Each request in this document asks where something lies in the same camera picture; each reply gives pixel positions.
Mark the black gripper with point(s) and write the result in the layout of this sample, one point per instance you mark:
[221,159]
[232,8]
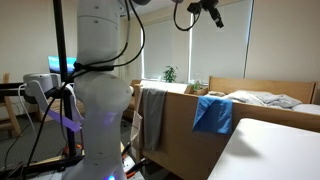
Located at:
[209,4]

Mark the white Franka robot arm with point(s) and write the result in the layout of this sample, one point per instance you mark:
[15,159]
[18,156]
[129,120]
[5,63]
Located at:
[100,93]

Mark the white crumpled duvet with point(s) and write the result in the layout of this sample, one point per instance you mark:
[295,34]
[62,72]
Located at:
[260,98]

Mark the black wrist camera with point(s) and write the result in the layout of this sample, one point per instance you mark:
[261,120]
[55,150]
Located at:
[194,7]

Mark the grey hanging cloth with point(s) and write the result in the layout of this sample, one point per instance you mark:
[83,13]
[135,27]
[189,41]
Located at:
[153,116]

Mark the wooden nightstand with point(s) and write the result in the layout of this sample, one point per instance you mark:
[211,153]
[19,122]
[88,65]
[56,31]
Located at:
[198,91]

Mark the white desk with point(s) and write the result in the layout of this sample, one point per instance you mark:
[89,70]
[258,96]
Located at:
[266,156]

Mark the white hanging cloth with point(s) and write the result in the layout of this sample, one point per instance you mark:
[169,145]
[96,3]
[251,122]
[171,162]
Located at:
[136,126]

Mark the white roller window blind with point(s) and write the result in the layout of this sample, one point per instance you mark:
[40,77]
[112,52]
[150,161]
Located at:
[166,46]
[220,53]

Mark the orange black hand tool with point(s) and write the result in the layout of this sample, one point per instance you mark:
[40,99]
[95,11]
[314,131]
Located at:
[136,166]

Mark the blue glowing screen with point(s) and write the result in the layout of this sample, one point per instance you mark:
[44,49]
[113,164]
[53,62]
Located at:
[71,65]

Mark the green bottle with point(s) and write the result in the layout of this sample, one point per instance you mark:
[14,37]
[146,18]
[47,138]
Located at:
[197,83]

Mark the blue printed cloth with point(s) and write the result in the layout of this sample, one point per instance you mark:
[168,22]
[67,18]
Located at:
[213,115]

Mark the wooden bed frame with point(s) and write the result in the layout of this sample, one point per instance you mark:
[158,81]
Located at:
[180,140]

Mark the green potted plant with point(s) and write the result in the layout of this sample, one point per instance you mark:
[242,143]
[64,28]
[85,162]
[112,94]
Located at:
[170,74]

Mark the white device on stand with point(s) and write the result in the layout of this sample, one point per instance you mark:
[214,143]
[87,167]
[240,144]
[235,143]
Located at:
[40,83]

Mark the white pillow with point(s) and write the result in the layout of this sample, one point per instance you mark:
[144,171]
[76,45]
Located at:
[308,109]

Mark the black camera stand pole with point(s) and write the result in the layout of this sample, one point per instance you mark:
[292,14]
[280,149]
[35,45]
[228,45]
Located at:
[61,50]

